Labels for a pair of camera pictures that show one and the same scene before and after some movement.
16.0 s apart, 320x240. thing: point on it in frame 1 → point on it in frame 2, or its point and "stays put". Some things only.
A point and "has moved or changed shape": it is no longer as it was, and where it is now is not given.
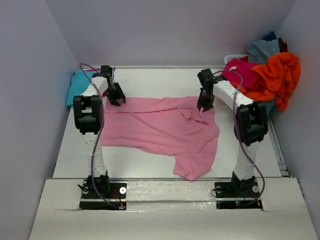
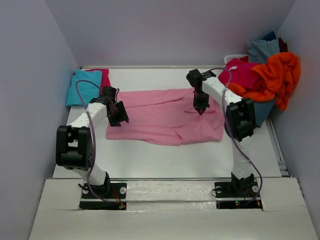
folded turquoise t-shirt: [79, 82] stays put
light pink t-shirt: [174, 126] has moved or changed shape
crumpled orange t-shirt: [276, 79] stays put
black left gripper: [119, 95] → [123, 116]
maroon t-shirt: [283, 46] stays put
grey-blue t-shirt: [259, 50] stays put
